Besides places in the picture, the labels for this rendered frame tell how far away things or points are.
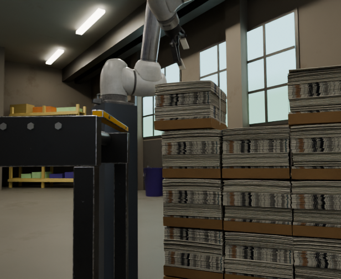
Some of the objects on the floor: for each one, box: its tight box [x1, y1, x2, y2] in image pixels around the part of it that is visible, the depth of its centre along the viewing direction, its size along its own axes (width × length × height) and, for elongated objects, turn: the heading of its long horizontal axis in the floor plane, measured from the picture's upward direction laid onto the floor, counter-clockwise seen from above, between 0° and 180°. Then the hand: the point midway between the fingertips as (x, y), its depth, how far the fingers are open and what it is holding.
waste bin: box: [143, 166, 166, 197], centre depth 601 cm, size 46×42×56 cm
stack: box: [161, 123, 341, 279], centre depth 148 cm, size 39×117×83 cm
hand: (184, 57), depth 156 cm, fingers open, 13 cm apart
